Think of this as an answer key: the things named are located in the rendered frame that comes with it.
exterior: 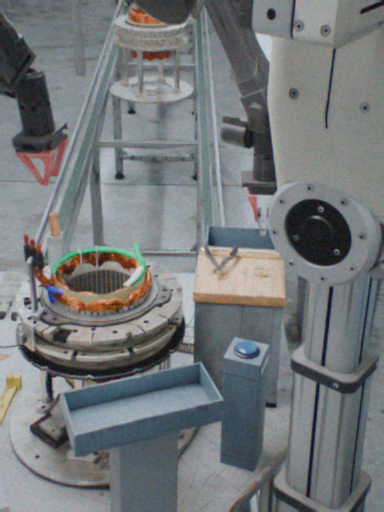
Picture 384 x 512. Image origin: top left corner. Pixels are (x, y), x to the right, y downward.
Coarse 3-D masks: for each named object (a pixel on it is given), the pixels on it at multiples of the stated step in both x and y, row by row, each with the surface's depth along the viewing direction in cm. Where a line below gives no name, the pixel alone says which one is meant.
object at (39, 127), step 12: (24, 108) 139; (36, 108) 139; (48, 108) 140; (24, 120) 140; (36, 120) 139; (48, 120) 140; (24, 132) 141; (36, 132) 140; (48, 132) 141; (12, 144) 140; (36, 144) 139
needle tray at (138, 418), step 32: (96, 384) 132; (128, 384) 134; (160, 384) 136; (192, 384) 138; (64, 416) 129; (96, 416) 131; (128, 416) 131; (160, 416) 125; (192, 416) 128; (96, 448) 124; (128, 448) 128; (160, 448) 130; (128, 480) 131; (160, 480) 134
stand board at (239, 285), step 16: (208, 272) 165; (240, 272) 165; (272, 272) 165; (208, 288) 159; (224, 288) 159; (240, 288) 159; (256, 288) 160; (272, 288) 160; (256, 304) 158; (272, 304) 158
